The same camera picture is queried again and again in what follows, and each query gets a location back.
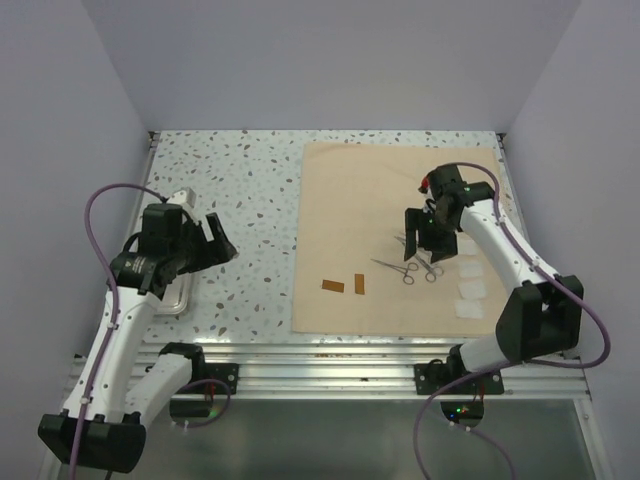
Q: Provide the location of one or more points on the white gauze pad top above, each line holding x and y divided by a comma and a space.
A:
467, 247

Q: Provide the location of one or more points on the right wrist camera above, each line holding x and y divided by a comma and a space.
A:
425, 188

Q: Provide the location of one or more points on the steel instrument tray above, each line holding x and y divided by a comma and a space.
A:
176, 297

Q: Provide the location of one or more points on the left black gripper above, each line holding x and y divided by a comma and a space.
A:
201, 245

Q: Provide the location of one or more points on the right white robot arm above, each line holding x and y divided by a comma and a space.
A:
542, 315

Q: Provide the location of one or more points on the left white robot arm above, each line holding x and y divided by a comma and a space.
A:
103, 423

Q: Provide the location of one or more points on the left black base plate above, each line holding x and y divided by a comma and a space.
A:
228, 373

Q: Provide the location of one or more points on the aluminium rail frame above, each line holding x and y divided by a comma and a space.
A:
357, 371

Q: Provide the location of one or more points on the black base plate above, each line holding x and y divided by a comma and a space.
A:
228, 373
436, 376

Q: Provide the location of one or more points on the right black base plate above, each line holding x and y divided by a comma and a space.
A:
436, 376

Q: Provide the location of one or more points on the white gauze pad bottom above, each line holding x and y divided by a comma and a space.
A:
468, 309

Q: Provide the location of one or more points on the brown bandage vertical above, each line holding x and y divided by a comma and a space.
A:
359, 284

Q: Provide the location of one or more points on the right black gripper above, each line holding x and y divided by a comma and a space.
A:
427, 230

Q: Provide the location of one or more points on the white gauze pad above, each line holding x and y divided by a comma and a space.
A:
470, 269
467, 247
468, 309
472, 290

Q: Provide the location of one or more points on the brown bandage horizontal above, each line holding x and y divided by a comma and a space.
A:
333, 286

